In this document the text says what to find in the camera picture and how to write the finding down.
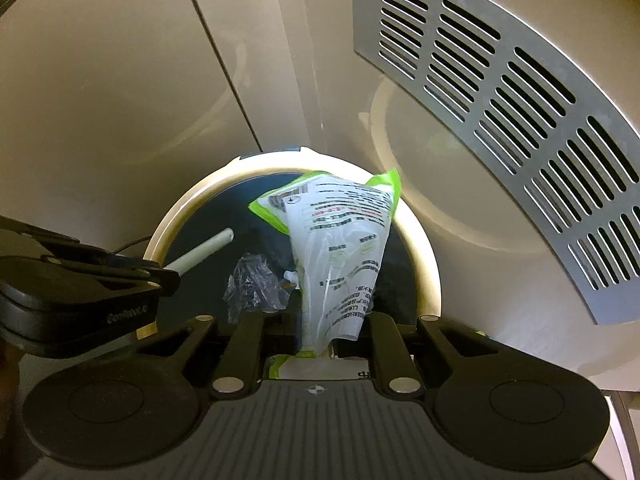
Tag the round cream rimmed bin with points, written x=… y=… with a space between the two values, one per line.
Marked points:
x=200 y=210

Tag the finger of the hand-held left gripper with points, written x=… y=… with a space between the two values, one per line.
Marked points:
x=162 y=280
x=100 y=255

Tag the metal vent grille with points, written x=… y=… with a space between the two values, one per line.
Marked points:
x=525 y=110

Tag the white green plastic packet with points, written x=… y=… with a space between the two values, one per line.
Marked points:
x=340 y=250

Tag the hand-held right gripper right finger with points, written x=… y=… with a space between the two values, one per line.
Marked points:
x=385 y=345

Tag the white paper stick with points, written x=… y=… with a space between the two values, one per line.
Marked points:
x=202 y=251

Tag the clear black plastic wrap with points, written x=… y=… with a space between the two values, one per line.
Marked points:
x=255 y=285

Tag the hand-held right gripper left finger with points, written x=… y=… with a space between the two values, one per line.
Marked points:
x=250 y=340

